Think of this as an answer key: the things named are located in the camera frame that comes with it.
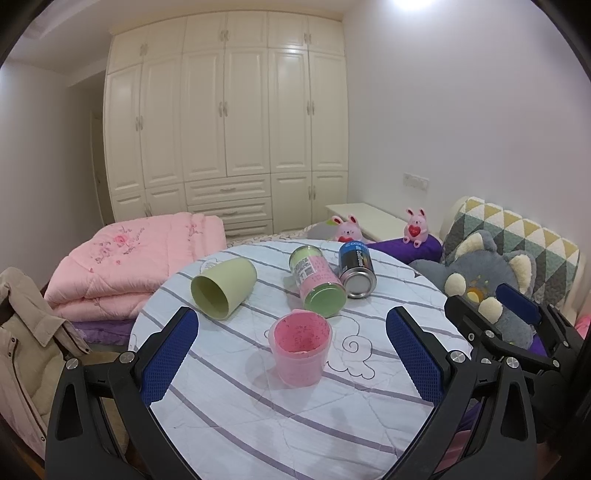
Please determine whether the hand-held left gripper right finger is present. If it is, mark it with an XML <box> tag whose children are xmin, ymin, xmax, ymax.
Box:
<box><xmin>385</xmin><ymin>306</ymin><xmax>539</xmax><ymax>480</ymax></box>

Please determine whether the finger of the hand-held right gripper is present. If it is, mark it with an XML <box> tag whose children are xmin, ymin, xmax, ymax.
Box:
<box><xmin>445</xmin><ymin>294</ymin><xmax>560</xmax><ymax>376</ymax></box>
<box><xmin>496</xmin><ymin>283</ymin><xmax>583</xmax><ymax>366</ymax></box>

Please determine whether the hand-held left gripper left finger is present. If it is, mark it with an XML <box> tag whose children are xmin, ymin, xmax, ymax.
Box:
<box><xmin>45</xmin><ymin>306</ymin><xmax>199</xmax><ymax>480</ymax></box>

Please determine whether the light green cup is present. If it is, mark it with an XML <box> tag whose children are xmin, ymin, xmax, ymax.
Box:
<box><xmin>191</xmin><ymin>257</ymin><xmax>257</xmax><ymax>320</ymax></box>

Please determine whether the pink speckled cup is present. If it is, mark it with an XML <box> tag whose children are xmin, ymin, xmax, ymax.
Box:
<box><xmin>270</xmin><ymin>311</ymin><xmax>333</xmax><ymax>386</ymax></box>

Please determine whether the grey cat plush toy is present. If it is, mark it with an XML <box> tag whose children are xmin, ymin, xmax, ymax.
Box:
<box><xmin>409</xmin><ymin>229</ymin><xmax>539</xmax><ymax>350</ymax></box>

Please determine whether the purple blanket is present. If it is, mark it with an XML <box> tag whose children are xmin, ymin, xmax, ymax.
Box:
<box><xmin>71</xmin><ymin>318</ymin><xmax>140</xmax><ymax>345</ymax></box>

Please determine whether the triangle patterned headboard cover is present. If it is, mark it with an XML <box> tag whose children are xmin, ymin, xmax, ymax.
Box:
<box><xmin>441</xmin><ymin>196</ymin><xmax>581</xmax><ymax>320</ymax></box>

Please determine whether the dark blue metal can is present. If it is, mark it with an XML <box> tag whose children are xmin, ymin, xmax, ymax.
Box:
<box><xmin>338</xmin><ymin>241</ymin><xmax>377</xmax><ymax>299</ymax></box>

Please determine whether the folded pink quilt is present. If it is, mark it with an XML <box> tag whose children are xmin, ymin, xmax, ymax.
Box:
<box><xmin>46</xmin><ymin>212</ymin><xmax>228</xmax><ymax>322</ymax></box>

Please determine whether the purple pillow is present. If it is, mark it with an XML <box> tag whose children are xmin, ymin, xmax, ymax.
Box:
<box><xmin>367</xmin><ymin>233</ymin><xmax>444</xmax><ymax>265</ymax></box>

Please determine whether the pink bunny plush toy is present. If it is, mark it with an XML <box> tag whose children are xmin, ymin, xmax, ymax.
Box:
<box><xmin>333</xmin><ymin>213</ymin><xmax>365</xmax><ymax>244</ymax></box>
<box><xmin>403</xmin><ymin>208</ymin><xmax>429</xmax><ymax>247</ymax></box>

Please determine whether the pink canister with green lid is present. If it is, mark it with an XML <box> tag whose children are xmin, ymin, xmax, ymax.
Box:
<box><xmin>289</xmin><ymin>246</ymin><xmax>347</xmax><ymax>318</ymax></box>

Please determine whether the beige jacket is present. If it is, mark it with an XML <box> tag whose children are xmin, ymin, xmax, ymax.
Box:
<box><xmin>0</xmin><ymin>267</ymin><xmax>126</xmax><ymax>459</ymax></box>

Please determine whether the white nightstand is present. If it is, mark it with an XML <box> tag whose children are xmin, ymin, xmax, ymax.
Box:
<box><xmin>325</xmin><ymin>203</ymin><xmax>410</xmax><ymax>243</ymax></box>

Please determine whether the patterned bed sheet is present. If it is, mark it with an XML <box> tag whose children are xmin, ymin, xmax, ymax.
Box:
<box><xmin>226</xmin><ymin>222</ymin><xmax>334</xmax><ymax>250</ymax></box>

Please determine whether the white door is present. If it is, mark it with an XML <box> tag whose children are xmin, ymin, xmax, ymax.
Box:
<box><xmin>89</xmin><ymin>110</ymin><xmax>116</xmax><ymax>228</ymax></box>

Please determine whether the cream white wardrobe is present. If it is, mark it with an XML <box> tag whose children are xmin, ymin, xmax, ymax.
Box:
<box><xmin>102</xmin><ymin>11</ymin><xmax>350</xmax><ymax>241</ymax></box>

